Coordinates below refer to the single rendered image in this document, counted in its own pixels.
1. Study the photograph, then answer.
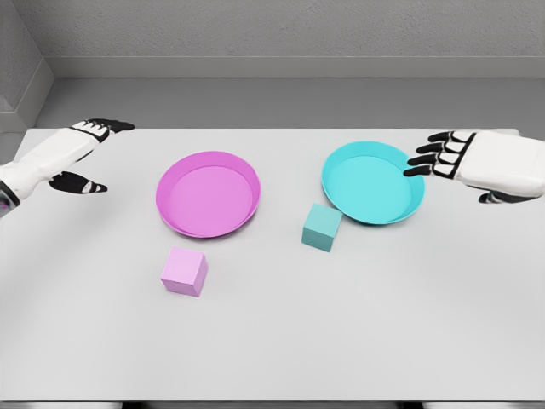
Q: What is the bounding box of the pink cube block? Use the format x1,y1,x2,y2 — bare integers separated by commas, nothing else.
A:
160,246,209,297

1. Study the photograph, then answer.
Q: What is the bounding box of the teal cube block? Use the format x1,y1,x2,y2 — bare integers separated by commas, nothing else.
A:
301,202,344,254

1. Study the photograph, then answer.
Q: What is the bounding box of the cyan round plate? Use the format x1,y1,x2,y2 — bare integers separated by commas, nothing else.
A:
321,141,426,226

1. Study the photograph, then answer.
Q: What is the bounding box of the pink round plate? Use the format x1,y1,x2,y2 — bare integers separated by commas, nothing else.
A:
155,151,261,239

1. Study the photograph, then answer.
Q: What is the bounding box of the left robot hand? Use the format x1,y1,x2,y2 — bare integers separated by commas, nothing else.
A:
30,118,135,195

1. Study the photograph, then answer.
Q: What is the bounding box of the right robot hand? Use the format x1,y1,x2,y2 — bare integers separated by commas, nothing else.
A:
403,130,545,205

